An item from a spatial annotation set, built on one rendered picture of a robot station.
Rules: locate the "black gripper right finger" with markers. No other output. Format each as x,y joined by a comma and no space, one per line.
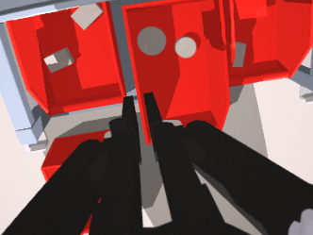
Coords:
271,198

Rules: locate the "grey metal disc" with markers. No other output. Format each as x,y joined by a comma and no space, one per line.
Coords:
151,40
185,47

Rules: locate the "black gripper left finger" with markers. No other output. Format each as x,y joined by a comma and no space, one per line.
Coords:
64,204

